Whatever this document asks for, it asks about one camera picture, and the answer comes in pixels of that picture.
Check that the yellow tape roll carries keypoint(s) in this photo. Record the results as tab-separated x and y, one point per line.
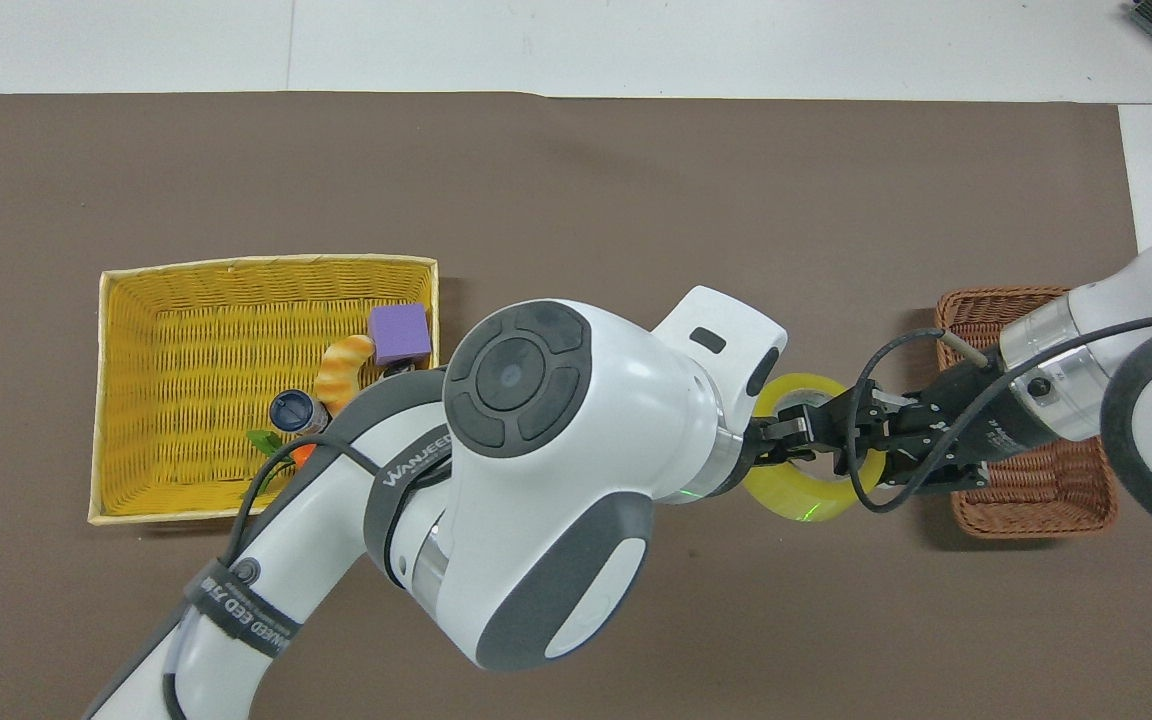
804	500

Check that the toy carrot with green leaves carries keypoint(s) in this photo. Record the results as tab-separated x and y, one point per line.
276	445

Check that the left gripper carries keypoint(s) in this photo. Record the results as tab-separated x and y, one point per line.
760	445

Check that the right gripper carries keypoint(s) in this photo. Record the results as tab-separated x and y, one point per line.
986	420

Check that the toy bread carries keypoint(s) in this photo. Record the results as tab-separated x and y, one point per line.
341	375

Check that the brown wicker basket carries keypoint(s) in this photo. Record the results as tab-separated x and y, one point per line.
1046	495

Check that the blue capped bottle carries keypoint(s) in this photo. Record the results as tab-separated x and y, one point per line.
294	410

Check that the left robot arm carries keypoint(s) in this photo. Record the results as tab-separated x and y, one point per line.
536	500

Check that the purple cube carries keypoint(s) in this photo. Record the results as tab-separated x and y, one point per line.
400	332

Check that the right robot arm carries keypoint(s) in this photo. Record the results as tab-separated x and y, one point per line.
1151	290

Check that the yellow wicker basket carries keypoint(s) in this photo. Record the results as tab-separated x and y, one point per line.
196	380

